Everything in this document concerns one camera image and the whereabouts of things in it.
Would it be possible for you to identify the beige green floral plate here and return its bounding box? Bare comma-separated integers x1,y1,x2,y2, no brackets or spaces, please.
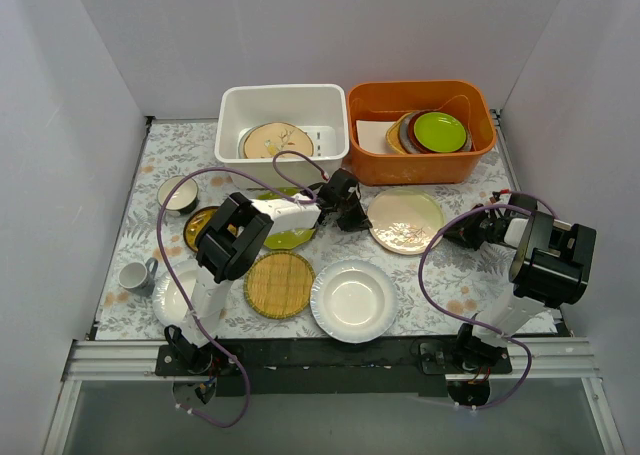
367,187,445,256

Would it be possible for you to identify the green dotted scalloped plate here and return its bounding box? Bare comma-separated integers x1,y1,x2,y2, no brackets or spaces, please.
253,192,320,250

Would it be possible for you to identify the beige bird pattern plate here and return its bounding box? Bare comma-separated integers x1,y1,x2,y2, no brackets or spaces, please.
245,122,315,159

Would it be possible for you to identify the woven bamboo round plate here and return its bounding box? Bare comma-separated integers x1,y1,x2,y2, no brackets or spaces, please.
244,251,316,319

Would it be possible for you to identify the white watermelon pattern plate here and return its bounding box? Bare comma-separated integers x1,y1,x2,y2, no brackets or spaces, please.
238,127,257,159

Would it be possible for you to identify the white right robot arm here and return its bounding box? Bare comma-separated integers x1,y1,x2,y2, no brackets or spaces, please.
443,190,597,373

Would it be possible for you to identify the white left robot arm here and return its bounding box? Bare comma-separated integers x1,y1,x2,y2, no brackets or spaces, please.
165,169,371,375

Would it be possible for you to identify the white paper in orange bin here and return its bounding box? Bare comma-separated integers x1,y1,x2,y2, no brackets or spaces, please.
356,120,394,155

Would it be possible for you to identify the orange plastic bin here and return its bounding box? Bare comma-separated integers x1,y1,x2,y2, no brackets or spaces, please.
347,80,497,186

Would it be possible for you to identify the stack of plates in bin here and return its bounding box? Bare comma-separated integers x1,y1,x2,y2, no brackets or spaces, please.
386,110,473,154

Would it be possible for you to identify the green plate in orange bin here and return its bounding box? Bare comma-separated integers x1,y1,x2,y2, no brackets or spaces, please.
413,112,467,153

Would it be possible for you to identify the white plastic bin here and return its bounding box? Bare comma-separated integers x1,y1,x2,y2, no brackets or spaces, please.
214,84,349,188

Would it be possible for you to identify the floral patterned table mat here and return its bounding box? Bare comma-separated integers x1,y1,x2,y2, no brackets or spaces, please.
95,120,513,341

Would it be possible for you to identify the white deep plate centre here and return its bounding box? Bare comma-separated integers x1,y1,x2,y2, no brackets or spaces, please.
310,260,399,344

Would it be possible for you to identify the white deep plate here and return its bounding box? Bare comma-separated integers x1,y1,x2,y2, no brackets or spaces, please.
310,260,399,344
152,259,198,327

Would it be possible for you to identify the small yellow black dish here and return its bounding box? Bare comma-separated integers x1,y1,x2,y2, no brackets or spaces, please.
183,206,218,252

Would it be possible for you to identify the small white dark bowl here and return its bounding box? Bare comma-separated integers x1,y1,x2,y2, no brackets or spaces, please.
157,175,199,216

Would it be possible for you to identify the white deep plate left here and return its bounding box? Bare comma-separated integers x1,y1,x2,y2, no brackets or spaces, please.
152,259,198,327

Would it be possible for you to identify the small grey white mug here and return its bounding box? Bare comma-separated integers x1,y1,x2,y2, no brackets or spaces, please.
118,257,159,297

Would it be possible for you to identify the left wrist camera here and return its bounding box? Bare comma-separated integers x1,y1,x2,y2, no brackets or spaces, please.
322,169,359,203

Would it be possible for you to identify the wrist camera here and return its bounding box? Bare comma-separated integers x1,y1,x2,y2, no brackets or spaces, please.
322,169,359,203
503,192,538,219

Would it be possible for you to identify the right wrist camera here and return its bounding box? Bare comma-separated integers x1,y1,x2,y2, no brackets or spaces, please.
503,192,538,219

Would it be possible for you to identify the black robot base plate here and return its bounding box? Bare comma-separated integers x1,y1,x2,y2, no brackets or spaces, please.
154,337,519,399

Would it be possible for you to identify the aluminium frame rail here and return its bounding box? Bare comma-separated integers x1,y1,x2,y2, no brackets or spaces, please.
64,338,174,381

